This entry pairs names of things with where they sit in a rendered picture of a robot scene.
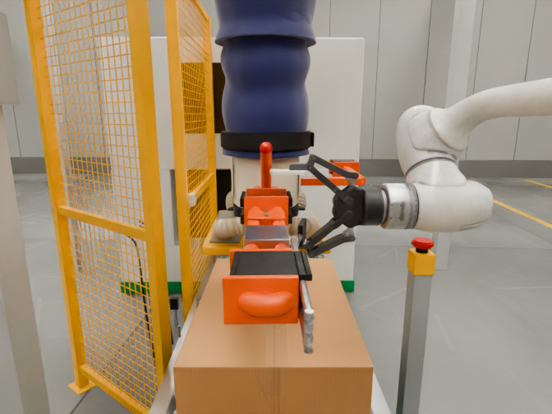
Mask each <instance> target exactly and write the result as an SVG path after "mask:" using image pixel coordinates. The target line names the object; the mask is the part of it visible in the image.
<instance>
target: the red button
mask: <svg viewBox="0 0 552 414"><path fill-rule="evenodd" d="M412 245H413V246H414V247H415V248H416V252H418V253H422V254H426V253H428V251H429V249H431V248H432V247H434V245H435V243H434V242H433V241H432V240H431V239H429V238H426V237H415V238H414V239H412Z"/></svg>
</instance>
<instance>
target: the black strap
mask: <svg viewBox="0 0 552 414"><path fill-rule="evenodd" d="M220 140H221V147H222V148H223V149H226V150H243V151H260V145H261V144H262V143H263V142H269V143H270V144H271V145H272V147H273V148H272V151H289V150H305V149H309V148H310V147H314V142H315V133H314V132H311V131H305V132H293V133H239V132H227V131H222V132H220Z"/></svg>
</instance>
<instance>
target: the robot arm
mask: <svg viewBox="0 0 552 414"><path fill-rule="evenodd" d="M549 115H552V77H551V78H547V79H542V80H533V81H528V82H523V83H518V84H513V85H505V86H500V87H496V88H493V89H489V90H484V91H481V92H479V93H477V94H474V95H472V96H470V97H468V98H466V99H464V100H462V101H460V102H459V103H456V104H455V105H453V106H452V107H450V108H446V109H442V108H432V107H431V106H426V105H417V106H414V107H412V108H409V109H408V110H407V111H406V112H404V113H403V114H402V116H401V117H400V118H399V120H398V124H397V128H396V146H397V152H398V159H399V163H400V166H401V169H402V171H403V173H404V176H405V178H406V183H385V184H382V185H381V186H380V188H378V187H357V186H356V182H357V178H358V177H359V174H358V173H357V172H355V171H350V170H344V169H342V168H340V167H338V166H336V165H334V164H332V163H330V162H329V161H327V160H325V159H322V158H321V157H319V156H317V155H315V154H310V156H309V159H308V161H307V162H306V163H291V164H289V169H270V174H271V175H307V174H308V172H307V171H309V172H310V173H312V174H313V175H314V176H315V177H317V178H318V179H319V180H320V181H321V182H323V183H324V184H325V185H326V186H327V187H328V188H329V189H330V190H331V191H332V192H333V193H335V195H334V197H333V199H332V202H333V208H332V214H333V217H332V218H331V219H330V220H329V221H328V222H327V223H326V224H325V225H324V226H323V227H322V228H320V229H319V230H318V231H317V232H315V233H314V234H313V235H311V236H310V237H309V238H307V239H306V240H305V241H304V244H303V246H299V247H298V249H305V250H306V251H307V254H308V256H309V257H310V258H313V257H316V256H318V255H320V254H322V253H324V252H326V251H328V250H330V249H333V248H334V247H336V246H339V245H341V244H343V243H344V242H354V241H355V240H356V238H355V237H354V232H353V228H354V227H355V226H378V225H380V226H381V227H382V228H384V229H416V230H420V231H422V232H459V231H465V230H470V229H473V228H478V227H480V226H481V225H482V224H483V223H485V222H486V221H487V220H488V219H489V218H490V216H491V214H492V211H493V206H494V199H493V195H492V193H491V191H490V189H488V188H487V187H485V186H483V185H481V184H480V183H479V182H475V181H473V180H467V179H466V178H465V177H464V176H463V175H462V173H461V172H460V171H459V169H458V167H457V164H456V162H457V161H458V159H459V156H460V154H461V153H462V152H463V150H464V149H465V148H466V147H467V145H468V136H469V134H470V133H471V131H472V130H473V129H474V128H475V127H477V126H478V125H480V124H481V123H483V122H486V121H488V120H490V119H494V118H500V117H531V116H549ZM315 163H317V164H319V165H321V166H323V167H325V168H327V169H329V170H331V171H333V172H335V173H337V174H339V175H341V176H343V177H345V180H346V181H347V182H349V185H348V186H346V187H345V188H343V189H342V190H340V189H339V188H338V187H337V186H336V185H334V184H333V183H332V182H331V181H330V180H329V179H328V178H327V177H326V176H325V175H323V174H322V173H321V172H320V171H319V170H317V169H316V168H315V167H314V165H315ZM342 224H343V225H345V226H346V227H347V229H346V230H344V231H343V233H340V234H338V235H336V236H334V237H331V238H330V239H328V240H326V241H323V242H321V243H320V244H317V243H318V242H320V241H321V240H322V239H323V238H325V237H326V236H327V235H329V234H330V233H331V232H332V231H333V230H334V229H337V228H339V227H340V226H341V225H342ZM316 244H317V245H316Z"/></svg>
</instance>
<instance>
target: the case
mask: <svg viewBox="0 0 552 414"><path fill-rule="evenodd" d="M308 261H309V264H310V269H311V272H312V281H307V280H306V285H307V288H308V292H309V296H310V302H311V305H312V309H313V310H314V317H315V319H314V339H313V348H314V351H313V353H312V354H305V353H304V346H303V341H302V336H301V326H300V321H299V319H298V323H297V324H224V322H223V276H226V275H229V274H230V259H217V260H216V263H215V265H214V268H213V271H212V273H211V275H210V277H209V281H208V282H207V285H206V287H205V290H204V293H203V295H202V298H201V299H200V303H199V305H198V307H197V309H196V312H195V315H194V317H193V320H192V322H191V325H190V328H189V329H188V332H187V334H186V337H185V339H184V342H183V344H182V347H181V350H180V352H179V354H178V356H177V359H176V361H175V364H174V366H173V376H174V388H175V399H176V412H177V414H370V411H371V399H372V386H373V374H374V367H373V364H372V362H371V359H370V356H369V353H368V351H367V349H366V345H365V344H364V341H363V338H362V336H361V333H360V330H359V329H358V326H357V322H356V320H355V318H354V315H353V313H352V309H351V307H350V305H349V303H348V300H347V297H346V294H345V292H344V290H343V286H342V284H341V282H340V279H339V277H338V274H337V271H336V269H335V267H334V263H333V261H332V259H308Z"/></svg>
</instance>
